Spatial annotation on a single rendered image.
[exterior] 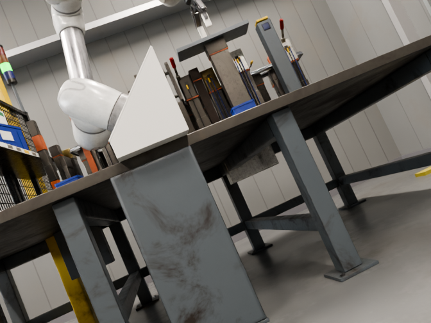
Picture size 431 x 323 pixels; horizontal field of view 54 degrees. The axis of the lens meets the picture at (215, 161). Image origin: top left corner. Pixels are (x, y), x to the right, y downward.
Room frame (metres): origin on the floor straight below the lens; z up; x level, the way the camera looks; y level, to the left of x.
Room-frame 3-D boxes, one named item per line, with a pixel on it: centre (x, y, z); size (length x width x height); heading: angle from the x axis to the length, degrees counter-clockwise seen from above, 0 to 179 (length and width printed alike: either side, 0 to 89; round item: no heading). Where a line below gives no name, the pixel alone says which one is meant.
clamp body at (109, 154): (2.13, 0.48, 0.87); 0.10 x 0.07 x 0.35; 4
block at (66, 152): (2.42, 0.77, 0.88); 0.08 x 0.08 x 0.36; 4
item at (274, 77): (2.37, -0.50, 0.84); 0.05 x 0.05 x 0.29; 4
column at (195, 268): (1.60, 0.23, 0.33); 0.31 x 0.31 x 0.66; 10
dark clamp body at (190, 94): (2.12, -0.02, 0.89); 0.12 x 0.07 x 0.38; 4
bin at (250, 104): (1.91, -0.21, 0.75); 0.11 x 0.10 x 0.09; 94
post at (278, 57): (2.03, -0.49, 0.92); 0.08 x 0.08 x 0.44; 4
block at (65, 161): (2.30, 0.75, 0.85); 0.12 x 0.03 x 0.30; 4
